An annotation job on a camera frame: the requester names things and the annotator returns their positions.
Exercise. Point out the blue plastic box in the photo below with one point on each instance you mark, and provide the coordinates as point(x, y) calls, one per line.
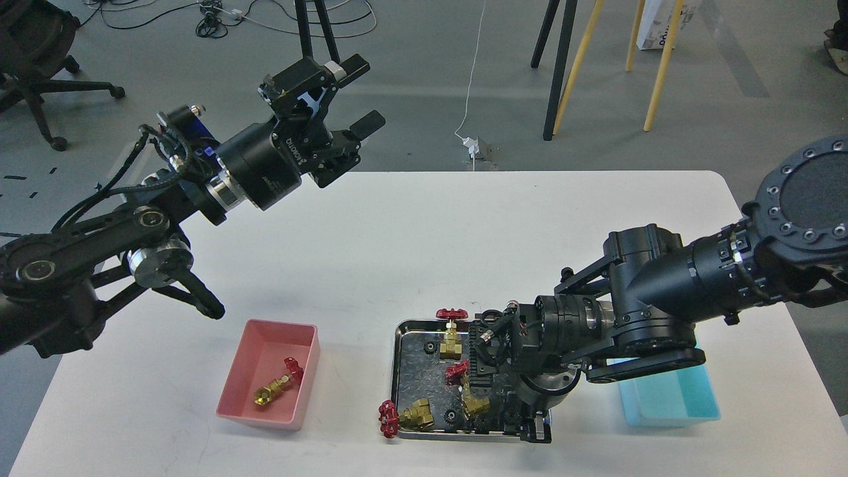
point(679, 398)

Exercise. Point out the black office chair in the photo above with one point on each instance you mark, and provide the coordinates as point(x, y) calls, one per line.
point(36, 37)

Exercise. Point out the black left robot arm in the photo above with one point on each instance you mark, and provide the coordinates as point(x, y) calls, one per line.
point(59, 289)

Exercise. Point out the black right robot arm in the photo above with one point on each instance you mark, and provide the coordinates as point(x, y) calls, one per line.
point(633, 312)

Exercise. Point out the brass valve red handle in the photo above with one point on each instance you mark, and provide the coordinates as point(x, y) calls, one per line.
point(472, 406)
point(273, 390)
point(450, 348)
point(418, 417)

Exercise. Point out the white cardboard box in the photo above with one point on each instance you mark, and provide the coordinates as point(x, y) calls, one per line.
point(655, 21)

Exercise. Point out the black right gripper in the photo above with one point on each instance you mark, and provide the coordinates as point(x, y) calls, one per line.
point(518, 352)

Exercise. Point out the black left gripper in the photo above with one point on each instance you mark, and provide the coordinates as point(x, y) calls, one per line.
point(266, 161)

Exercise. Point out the yellow wooden leg left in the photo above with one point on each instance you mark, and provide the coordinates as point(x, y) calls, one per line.
point(577, 64)

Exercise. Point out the steel tray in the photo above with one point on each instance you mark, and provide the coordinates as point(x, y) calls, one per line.
point(416, 375)

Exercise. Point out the brass valve top red handle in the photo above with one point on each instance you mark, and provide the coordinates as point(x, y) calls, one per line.
point(450, 348)

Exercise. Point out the black stand legs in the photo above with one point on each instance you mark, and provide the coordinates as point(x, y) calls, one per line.
point(561, 55)

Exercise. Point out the yellow wooden leg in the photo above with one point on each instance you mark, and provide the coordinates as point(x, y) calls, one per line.
point(577, 64)
point(672, 33)

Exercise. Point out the pink plastic box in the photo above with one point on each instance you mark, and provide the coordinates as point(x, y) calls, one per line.
point(260, 358)

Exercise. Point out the yellow wooden leg right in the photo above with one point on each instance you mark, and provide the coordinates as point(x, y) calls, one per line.
point(672, 33)

